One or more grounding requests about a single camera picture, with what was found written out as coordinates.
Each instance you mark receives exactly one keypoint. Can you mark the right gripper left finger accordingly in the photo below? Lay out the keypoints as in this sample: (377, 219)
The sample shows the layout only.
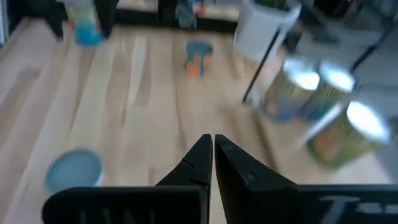
(174, 205)

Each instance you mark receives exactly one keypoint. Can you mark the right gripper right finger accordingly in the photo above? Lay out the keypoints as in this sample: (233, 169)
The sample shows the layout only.
(264, 205)

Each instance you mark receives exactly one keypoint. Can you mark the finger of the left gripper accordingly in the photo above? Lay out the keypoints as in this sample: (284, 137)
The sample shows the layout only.
(105, 15)
(56, 18)

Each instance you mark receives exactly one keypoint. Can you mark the tomatoes tin can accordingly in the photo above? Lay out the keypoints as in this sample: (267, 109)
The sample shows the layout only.
(85, 28)

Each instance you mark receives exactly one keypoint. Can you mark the blue and orange tin can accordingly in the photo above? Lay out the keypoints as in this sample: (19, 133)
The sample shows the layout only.
(199, 49)

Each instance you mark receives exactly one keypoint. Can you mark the silver lid tin can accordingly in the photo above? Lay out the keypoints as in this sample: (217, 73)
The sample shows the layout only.
(342, 143)
(329, 96)

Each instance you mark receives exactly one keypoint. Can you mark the short carrots tin can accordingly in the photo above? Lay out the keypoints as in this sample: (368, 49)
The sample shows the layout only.
(73, 169)

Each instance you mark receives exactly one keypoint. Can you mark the peaches tin can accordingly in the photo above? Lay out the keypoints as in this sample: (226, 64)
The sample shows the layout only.
(286, 99)

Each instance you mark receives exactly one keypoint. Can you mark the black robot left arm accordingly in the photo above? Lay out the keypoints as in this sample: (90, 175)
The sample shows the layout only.
(166, 12)

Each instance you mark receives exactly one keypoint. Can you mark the white plant pot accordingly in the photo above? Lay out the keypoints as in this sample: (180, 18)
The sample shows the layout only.
(258, 31)

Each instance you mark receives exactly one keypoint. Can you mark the black aluminium table frame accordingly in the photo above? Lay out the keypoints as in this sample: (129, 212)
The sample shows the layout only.
(140, 19)

